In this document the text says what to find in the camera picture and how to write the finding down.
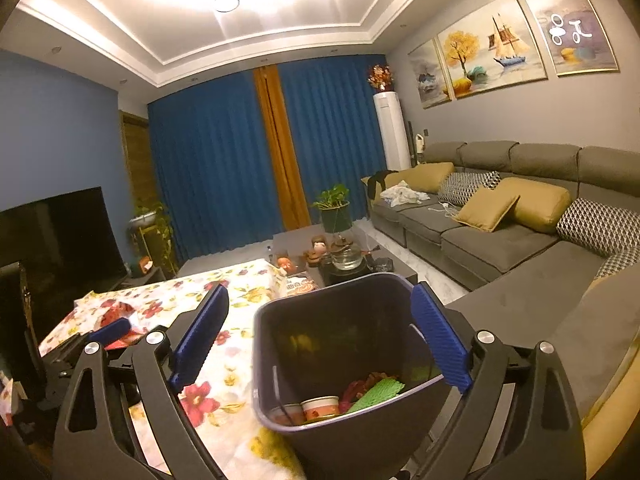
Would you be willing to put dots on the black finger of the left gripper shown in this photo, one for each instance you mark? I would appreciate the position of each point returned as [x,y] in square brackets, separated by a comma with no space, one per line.
[112,332]

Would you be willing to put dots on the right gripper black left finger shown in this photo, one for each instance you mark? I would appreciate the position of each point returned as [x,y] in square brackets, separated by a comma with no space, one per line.
[102,443]

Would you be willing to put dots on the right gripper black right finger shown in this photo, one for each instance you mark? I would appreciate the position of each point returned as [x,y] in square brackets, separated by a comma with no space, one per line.
[516,417]

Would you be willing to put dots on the green foam fruit net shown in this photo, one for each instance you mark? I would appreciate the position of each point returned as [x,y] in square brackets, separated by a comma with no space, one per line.
[384,390]

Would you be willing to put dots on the red paper cup gold pattern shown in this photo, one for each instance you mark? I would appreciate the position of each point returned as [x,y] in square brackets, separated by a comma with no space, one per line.
[357,389]

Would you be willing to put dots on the pink paper cup white rim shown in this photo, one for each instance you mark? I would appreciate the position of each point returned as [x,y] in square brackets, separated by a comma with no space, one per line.
[320,408]

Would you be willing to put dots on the red snack wrapper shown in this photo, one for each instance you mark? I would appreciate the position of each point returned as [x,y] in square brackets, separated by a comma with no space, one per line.
[113,310]

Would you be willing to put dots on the dark grey trash bin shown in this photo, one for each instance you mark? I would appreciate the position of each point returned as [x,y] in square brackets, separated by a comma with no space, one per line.
[313,345]

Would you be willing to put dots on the black television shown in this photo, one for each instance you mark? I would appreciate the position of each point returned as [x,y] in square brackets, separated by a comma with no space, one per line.
[67,247]

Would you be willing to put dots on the plant on stand by curtain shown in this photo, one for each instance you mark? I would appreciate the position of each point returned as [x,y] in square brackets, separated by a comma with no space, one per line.
[152,236]

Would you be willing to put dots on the floral tablecloth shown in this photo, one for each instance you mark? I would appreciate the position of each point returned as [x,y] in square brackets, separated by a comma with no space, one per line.
[219,403]

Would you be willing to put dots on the blue curtains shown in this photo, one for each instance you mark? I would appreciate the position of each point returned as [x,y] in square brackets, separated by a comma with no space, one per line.
[212,161]

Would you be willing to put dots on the dark coffee table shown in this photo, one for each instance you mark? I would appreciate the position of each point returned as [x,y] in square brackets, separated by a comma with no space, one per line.
[309,250]

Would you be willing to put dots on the orange centre curtain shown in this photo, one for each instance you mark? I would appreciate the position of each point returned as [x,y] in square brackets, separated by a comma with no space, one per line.
[291,196]

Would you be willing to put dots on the patterned cushion near corner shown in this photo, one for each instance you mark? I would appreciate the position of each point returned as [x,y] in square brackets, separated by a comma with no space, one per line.
[602,229]

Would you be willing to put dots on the grey sectional sofa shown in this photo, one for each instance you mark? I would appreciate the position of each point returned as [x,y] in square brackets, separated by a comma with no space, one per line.
[527,286]

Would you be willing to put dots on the mustard cushion large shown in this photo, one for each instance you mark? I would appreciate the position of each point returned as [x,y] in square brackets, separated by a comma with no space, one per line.
[539,205]

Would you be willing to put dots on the glass teapot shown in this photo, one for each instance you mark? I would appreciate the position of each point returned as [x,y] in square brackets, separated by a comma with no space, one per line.
[346,257]

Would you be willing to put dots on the mustard cushion front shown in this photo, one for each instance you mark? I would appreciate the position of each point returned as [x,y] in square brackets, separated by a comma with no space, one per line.
[486,208]

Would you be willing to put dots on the potted plant on coffee table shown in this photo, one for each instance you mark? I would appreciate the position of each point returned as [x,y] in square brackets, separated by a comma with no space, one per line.
[333,207]

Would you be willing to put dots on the patterned black white cushion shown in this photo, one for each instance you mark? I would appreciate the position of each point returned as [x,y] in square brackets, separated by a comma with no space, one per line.
[459,187]

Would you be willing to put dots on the white cloth on sofa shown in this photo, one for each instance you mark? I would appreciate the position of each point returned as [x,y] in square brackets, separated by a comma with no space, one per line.
[402,195]

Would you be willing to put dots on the mustard cushion far end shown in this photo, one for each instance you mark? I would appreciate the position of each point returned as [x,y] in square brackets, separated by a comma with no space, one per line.
[425,178]

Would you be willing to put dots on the white standing air conditioner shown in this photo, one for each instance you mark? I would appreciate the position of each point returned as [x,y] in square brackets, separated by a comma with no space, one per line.
[393,131]

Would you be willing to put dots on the red flower arrangement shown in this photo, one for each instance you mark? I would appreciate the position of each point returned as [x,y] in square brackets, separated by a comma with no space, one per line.
[380,78]

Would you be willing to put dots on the left landscape painting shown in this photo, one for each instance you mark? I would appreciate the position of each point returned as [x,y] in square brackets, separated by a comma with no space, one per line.
[429,74]

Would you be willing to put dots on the landscape painting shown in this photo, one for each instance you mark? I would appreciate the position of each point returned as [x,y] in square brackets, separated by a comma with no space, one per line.
[429,74]
[574,36]

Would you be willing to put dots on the centre tree and sailboat painting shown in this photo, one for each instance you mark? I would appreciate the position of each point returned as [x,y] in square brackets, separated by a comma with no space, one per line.
[490,48]

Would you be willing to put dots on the right landscape painting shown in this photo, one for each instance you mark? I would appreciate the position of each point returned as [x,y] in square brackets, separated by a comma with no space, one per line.
[574,36]

